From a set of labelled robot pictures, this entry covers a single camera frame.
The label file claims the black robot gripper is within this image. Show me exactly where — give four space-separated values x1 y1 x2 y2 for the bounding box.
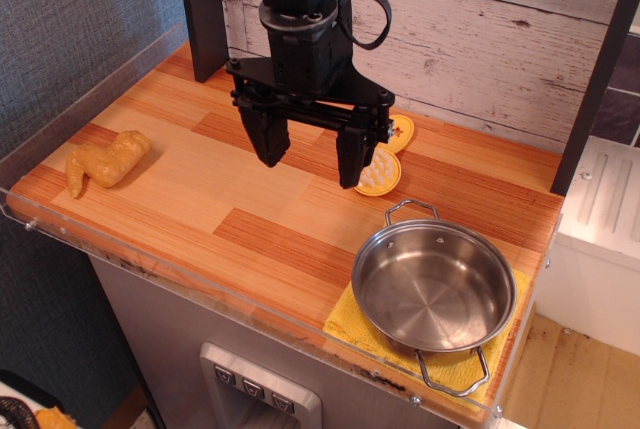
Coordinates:
226 13 394 189

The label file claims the stainless steel pan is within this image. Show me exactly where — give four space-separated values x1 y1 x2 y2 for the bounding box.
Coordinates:
351 200 517 398

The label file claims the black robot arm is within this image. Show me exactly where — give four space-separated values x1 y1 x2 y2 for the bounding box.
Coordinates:
226 0 395 189

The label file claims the yellow folded cloth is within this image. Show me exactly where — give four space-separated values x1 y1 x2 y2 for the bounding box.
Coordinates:
323 274 517 390

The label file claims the yellow scrub brush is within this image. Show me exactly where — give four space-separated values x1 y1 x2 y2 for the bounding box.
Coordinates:
355 114 415 197

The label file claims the toy chicken wing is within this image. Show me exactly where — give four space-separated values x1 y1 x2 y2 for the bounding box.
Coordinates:
65 130 152 199

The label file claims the grey toy kitchen cabinet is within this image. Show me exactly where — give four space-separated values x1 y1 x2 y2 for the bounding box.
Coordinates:
90 257 452 428

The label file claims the silver dispenser button panel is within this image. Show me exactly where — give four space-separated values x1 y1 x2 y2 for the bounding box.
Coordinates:
200 343 323 428

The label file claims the clear acrylic table guard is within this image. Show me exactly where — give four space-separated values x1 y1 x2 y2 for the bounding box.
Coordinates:
1 25 561 427

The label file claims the white toy sink unit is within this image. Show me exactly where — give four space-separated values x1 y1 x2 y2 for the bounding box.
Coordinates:
534 137 639 354

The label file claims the yellow object bottom left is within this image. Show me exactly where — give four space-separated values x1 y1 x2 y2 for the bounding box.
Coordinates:
0 396 79 429

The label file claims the dark left frame post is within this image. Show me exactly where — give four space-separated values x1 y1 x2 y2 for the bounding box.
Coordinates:
183 0 229 83

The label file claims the dark frame post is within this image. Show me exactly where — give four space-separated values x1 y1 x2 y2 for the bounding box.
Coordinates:
550 0 639 196
183 0 229 83

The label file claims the dark right frame post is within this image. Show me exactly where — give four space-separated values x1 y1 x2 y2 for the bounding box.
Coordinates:
550 0 639 196

